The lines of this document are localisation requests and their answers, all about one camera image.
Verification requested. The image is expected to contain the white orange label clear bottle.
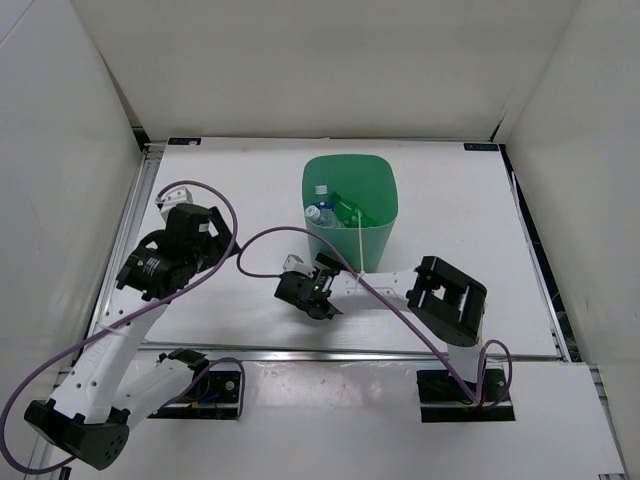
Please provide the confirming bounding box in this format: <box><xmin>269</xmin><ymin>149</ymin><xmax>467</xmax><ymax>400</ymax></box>
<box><xmin>304</xmin><ymin>205</ymin><xmax>344</xmax><ymax>229</ymax></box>

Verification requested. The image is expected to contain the green soda bottle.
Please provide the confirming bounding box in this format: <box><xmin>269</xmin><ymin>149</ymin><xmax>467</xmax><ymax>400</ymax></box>
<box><xmin>329</xmin><ymin>192</ymin><xmax>378</xmax><ymax>228</ymax></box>

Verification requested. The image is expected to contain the blue label clear bottle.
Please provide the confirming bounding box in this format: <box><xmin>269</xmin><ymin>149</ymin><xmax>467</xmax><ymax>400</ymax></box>
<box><xmin>314</xmin><ymin>184</ymin><xmax>333</xmax><ymax>209</ymax></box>

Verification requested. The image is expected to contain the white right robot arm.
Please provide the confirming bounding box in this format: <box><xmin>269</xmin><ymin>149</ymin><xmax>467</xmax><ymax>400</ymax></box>
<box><xmin>274</xmin><ymin>254</ymin><xmax>487</xmax><ymax>400</ymax></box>

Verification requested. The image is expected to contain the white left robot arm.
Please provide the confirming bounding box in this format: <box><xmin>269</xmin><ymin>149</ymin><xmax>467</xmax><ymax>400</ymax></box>
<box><xmin>24</xmin><ymin>202</ymin><xmax>239</xmax><ymax>470</ymax></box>

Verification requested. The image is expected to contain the green plastic bin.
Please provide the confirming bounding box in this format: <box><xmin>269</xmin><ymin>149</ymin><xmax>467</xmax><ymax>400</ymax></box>
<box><xmin>302</xmin><ymin>154</ymin><xmax>398</xmax><ymax>272</ymax></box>

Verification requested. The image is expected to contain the blue white label sticker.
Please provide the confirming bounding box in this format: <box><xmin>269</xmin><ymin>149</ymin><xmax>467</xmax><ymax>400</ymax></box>
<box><xmin>167</xmin><ymin>137</ymin><xmax>202</xmax><ymax>146</ymax></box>

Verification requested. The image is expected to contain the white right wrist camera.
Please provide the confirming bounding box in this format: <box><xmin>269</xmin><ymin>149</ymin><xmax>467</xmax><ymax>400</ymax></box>
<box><xmin>283</xmin><ymin>254</ymin><xmax>307</xmax><ymax>275</ymax></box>

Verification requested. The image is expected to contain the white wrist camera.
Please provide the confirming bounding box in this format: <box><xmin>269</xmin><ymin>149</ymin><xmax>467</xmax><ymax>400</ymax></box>
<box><xmin>155</xmin><ymin>185</ymin><xmax>193</xmax><ymax>221</ymax></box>
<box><xmin>283</xmin><ymin>254</ymin><xmax>307</xmax><ymax>275</ymax></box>

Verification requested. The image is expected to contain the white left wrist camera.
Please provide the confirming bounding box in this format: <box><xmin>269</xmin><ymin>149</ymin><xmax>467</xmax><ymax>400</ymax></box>
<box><xmin>155</xmin><ymin>185</ymin><xmax>193</xmax><ymax>221</ymax></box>

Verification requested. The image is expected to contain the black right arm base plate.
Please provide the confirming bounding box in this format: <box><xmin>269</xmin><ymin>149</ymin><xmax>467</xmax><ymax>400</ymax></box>
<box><xmin>416</xmin><ymin>368</ymin><xmax>516</xmax><ymax>424</ymax></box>

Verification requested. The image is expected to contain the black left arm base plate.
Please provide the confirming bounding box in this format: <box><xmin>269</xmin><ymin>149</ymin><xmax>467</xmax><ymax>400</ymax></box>
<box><xmin>149</xmin><ymin>365</ymin><xmax>245</xmax><ymax>421</ymax></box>

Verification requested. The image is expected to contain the aluminium table edge rail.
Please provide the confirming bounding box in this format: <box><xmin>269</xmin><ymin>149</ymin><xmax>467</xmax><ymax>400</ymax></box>
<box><xmin>82</xmin><ymin>342</ymin><xmax>566</xmax><ymax>364</ymax></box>

